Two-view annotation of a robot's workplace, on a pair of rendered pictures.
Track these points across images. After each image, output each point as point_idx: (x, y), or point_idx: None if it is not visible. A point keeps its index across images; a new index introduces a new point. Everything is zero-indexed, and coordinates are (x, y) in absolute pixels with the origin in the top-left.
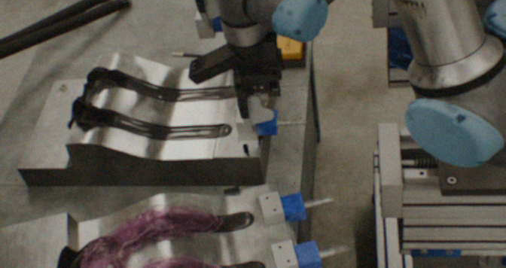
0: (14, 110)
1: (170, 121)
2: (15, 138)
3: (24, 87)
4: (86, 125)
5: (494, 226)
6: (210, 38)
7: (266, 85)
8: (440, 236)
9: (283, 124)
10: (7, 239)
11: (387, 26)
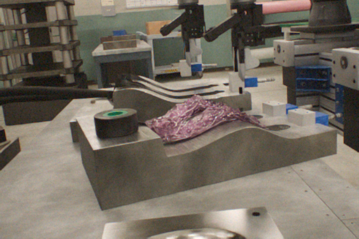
0: (52, 125)
1: (178, 95)
2: (56, 131)
3: (57, 119)
4: (126, 86)
5: None
6: (188, 76)
7: (256, 36)
8: None
9: (260, 80)
10: (82, 119)
11: (294, 65)
